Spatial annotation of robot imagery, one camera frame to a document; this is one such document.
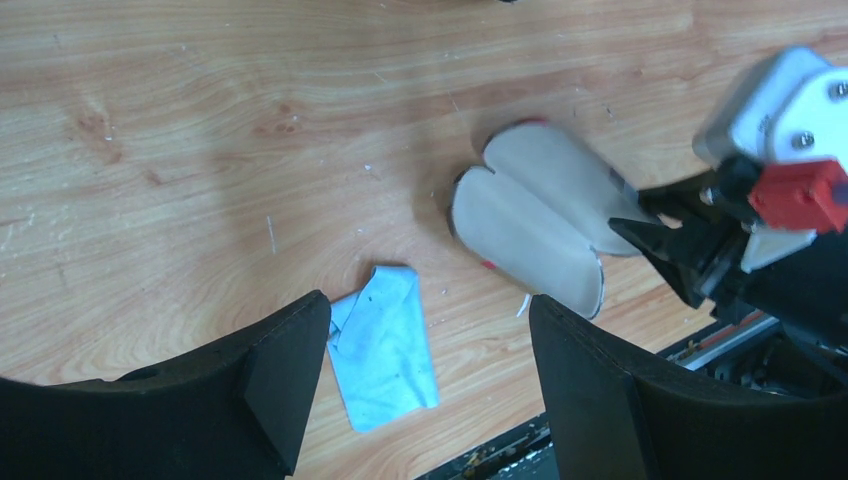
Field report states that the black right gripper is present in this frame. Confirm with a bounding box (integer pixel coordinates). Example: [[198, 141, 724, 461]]
[[608, 157, 847, 348]]

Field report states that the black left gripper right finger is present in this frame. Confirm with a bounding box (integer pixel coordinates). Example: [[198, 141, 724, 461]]
[[529, 295, 847, 479]]

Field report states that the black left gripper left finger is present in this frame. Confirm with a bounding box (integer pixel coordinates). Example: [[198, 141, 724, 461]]
[[1, 290, 331, 479]]

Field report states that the beige plaid glasses case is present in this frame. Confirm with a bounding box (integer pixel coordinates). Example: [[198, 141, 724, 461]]
[[449, 120, 659, 319]]

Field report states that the light blue cleaning cloth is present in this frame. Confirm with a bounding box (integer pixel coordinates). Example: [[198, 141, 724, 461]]
[[327, 266, 440, 433]]

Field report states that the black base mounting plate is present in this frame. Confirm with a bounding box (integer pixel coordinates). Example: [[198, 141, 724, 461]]
[[420, 312, 836, 479]]

